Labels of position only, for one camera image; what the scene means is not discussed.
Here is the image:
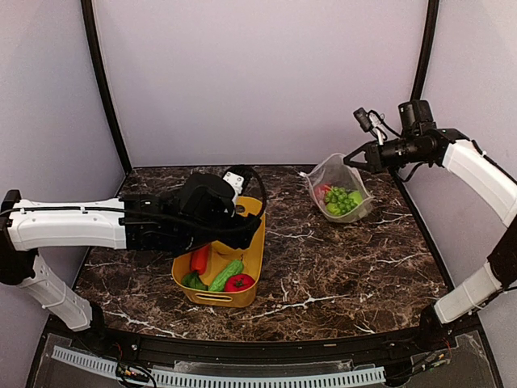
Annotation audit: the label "orange toy carrot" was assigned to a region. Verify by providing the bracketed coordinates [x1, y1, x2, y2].
[190, 245, 211, 275]

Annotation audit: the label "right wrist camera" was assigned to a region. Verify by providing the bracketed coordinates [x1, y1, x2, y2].
[397, 99, 435, 137]

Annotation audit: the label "green toy lettuce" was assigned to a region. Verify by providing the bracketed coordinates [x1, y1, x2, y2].
[326, 202, 342, 217]

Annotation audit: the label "left black frame post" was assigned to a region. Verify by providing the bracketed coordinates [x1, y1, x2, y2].
[80, 0, 132, 175]

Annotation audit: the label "green toy cabbage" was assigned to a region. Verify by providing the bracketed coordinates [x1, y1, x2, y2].
[347, 191, 364, 206]

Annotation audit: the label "red toy tomato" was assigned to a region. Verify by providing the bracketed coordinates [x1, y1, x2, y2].
[224, 273, 255, 293]

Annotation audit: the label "red toy apple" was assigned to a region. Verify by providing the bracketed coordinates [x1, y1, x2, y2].
[314, 183, 331, 200]

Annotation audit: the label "green toy grapes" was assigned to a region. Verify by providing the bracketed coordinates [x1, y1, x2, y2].
[324, 186, 357, 216]

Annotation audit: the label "white slotted cable duct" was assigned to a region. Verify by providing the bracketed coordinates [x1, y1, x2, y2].
[52, 346, 386, 387]

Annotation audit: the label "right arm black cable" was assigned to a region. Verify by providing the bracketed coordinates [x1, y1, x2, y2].
[365, 108, 405, 138]

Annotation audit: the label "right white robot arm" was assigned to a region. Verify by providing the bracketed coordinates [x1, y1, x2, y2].
[343, 129, 516, 351]

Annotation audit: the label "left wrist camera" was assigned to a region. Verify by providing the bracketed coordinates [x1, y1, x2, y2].
[178, 172, 235, 219]

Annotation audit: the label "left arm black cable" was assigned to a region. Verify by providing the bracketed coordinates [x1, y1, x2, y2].
[224, 163, 267, 227]

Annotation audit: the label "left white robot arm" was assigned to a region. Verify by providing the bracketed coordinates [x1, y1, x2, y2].
[1, 190, 265, 352]

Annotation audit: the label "yellow plastic basket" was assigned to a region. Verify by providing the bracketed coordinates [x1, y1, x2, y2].
[171, 215, 266, 308]

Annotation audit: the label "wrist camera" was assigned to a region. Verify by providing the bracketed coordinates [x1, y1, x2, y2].
[178, 172, 235, 219]
[397, 99, 435, 137]

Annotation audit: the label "black front rail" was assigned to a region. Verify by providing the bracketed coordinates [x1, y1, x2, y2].
[68, 310, 481, 365]

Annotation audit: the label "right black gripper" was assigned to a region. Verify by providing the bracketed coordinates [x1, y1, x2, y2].
[345, 134, 429, 173]

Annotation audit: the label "right black frame post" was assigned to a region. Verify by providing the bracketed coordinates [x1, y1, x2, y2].
[410, 0, 440, 100]

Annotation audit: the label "green toy cucumber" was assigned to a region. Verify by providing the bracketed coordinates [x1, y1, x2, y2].
[208, 260, 244, 293]

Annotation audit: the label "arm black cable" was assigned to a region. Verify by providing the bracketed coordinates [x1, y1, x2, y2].
[224, 163, 267, 227]
[365, 108, 405, 138]

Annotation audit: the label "black frame post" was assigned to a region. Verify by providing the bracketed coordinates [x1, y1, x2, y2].
[80, 0, 132, 175]
[410, 0, 440, 100]

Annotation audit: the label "clear zip top bag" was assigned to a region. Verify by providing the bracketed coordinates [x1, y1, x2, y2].
[299, 153, 373, 223]

